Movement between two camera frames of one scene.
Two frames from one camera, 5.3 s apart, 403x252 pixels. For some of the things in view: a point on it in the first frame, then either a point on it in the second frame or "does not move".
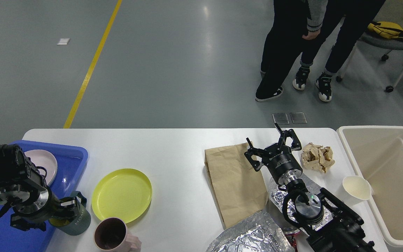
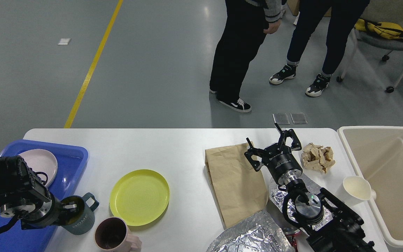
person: (296, 27) -> (242, 35)
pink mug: (111, 235) does not move
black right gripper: (278, 158) does not move
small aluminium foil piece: (277, 193) does not move
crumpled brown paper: (317, 157) does not move
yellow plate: (122, 193) -> (139, 196)
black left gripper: (41, 204) does not move
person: (356, 14) -> (344, 13)
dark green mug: (78, 224) does not move
